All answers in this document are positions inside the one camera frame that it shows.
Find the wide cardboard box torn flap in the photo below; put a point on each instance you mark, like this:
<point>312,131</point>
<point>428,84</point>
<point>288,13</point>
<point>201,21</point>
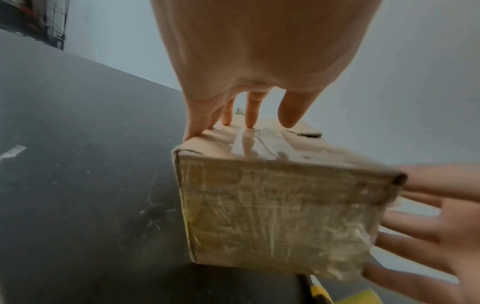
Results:
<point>281,207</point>

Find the person's left hand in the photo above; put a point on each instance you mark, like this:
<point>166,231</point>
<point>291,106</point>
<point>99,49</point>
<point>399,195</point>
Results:
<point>262,44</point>

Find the yellow tape roll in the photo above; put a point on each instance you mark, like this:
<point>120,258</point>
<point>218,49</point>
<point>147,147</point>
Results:
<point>356,297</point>

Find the person's right hand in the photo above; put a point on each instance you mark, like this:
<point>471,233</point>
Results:
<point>450,237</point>

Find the black yellow utility knife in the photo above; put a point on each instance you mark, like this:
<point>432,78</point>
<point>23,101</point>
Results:
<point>318,291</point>

